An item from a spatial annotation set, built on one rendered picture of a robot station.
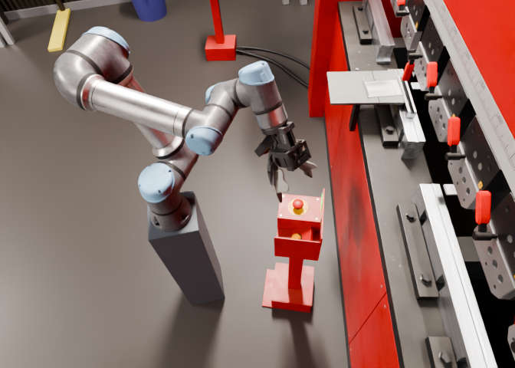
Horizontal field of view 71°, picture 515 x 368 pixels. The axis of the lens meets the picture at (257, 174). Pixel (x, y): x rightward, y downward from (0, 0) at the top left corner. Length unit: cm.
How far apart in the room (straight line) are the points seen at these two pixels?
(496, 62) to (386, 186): 59
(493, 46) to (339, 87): 67
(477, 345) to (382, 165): 62
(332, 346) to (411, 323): 89
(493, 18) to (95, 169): 238
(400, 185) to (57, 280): 188
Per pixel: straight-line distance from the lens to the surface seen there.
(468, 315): 109
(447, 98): 104
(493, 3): 92
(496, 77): 87
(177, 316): 205
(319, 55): 239
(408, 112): 139
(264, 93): 86
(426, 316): 115
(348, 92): 141
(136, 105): 91
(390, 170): 136
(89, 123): 306
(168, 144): 122
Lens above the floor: 191
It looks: 54 degrees down
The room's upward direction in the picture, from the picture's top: 5 degrees counter-clockwise
